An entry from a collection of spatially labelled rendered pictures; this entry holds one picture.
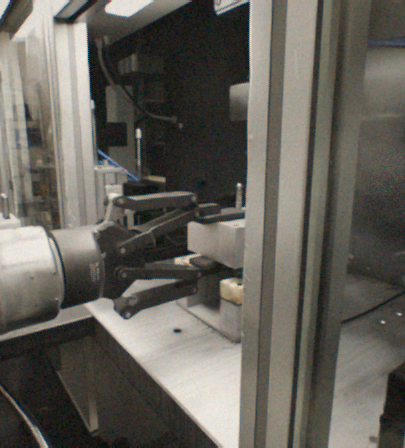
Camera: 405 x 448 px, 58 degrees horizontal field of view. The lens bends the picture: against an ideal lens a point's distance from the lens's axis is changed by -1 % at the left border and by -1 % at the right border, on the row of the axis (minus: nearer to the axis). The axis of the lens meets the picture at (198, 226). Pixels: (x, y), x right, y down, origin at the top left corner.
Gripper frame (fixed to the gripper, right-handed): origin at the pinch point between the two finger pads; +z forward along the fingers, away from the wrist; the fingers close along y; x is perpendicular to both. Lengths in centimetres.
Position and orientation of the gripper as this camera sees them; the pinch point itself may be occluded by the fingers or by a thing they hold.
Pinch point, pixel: (220, 237)
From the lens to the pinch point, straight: 46.2
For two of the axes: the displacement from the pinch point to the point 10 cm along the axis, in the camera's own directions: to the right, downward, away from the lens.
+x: -5.9, -1.8, 7.9
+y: -0.1, -9.7, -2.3
